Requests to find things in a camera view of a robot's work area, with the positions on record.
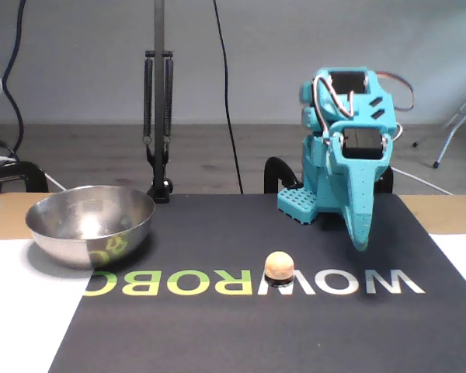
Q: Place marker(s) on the teal gripper black servo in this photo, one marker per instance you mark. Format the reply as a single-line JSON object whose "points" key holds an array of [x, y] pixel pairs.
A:
{"points": [[360, 168]]}

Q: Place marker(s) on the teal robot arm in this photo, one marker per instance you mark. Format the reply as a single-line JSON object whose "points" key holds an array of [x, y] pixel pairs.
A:
{"points": [[314, 186]]}

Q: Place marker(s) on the metal bowl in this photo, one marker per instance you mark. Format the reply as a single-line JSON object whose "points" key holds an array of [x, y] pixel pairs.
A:
{"points": [[58, 245]]}

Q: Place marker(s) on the white folding stand legs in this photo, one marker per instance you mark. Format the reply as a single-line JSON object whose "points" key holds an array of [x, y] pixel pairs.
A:
{"points": [[446, 145]]}

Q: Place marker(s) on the black mat with WOWROBO print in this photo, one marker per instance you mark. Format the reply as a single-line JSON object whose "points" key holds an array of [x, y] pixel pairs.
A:
{"points": [[217, 233]]}

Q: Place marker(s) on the black spring lamp stand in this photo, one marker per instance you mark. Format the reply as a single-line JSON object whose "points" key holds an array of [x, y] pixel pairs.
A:
{"points": [[159, 77]]}

